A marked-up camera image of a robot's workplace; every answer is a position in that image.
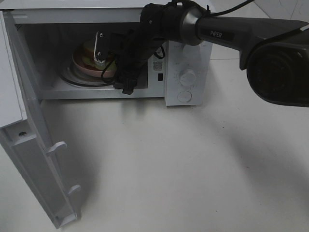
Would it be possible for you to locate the pink round plate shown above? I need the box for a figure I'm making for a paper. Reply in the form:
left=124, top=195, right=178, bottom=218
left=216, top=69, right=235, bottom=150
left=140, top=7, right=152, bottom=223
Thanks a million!
left=72, top=44, right=103, bottom=78

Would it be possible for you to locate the white microwave oven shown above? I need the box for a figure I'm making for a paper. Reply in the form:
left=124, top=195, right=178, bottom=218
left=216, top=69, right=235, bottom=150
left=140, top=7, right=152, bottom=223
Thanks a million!
left=0, top=0, right=212, bottom=106

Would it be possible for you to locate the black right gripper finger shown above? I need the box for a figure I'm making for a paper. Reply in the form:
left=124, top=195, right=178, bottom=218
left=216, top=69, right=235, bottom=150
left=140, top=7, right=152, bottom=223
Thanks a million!
left=114, top=72, right=139, bottom=95

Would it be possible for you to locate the white bread sandwich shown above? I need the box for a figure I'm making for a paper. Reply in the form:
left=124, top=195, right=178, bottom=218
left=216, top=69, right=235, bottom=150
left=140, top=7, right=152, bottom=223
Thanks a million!
left=82, top=40, right=113, bottom=70

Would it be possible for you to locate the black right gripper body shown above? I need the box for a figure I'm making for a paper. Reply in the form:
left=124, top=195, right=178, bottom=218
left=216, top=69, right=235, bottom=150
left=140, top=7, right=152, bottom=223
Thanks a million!
left=109, top=29, right=164, bottom=80

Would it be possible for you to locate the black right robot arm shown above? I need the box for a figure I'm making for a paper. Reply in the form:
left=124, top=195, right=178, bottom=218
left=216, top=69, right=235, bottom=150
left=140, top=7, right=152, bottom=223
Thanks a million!
left=114, top=0, right=309, bottom=107

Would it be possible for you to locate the black camera cable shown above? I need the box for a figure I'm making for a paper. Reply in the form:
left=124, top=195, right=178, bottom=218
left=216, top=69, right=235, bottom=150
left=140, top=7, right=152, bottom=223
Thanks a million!
left=100, top=0, right=254, bottom=85

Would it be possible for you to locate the white microwave door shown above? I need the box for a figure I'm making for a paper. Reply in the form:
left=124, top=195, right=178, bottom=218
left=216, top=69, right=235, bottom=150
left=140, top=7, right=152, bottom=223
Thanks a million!
left=0, top=10, right=81, bottom=229

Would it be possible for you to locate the white warning label sticker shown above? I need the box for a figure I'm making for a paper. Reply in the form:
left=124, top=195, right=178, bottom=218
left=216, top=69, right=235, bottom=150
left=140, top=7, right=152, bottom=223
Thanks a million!
left=151, top=46, right=166, bottom=72

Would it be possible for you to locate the white round door button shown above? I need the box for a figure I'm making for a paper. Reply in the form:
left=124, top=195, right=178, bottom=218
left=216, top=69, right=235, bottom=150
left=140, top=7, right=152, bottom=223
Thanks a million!
left=177, top=91, right=192, bottom=103

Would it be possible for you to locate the glass microwave turntable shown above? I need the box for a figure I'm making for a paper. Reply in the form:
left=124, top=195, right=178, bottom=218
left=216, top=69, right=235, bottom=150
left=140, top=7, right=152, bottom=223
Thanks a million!
left=57, top=63, right=115, bottom=88

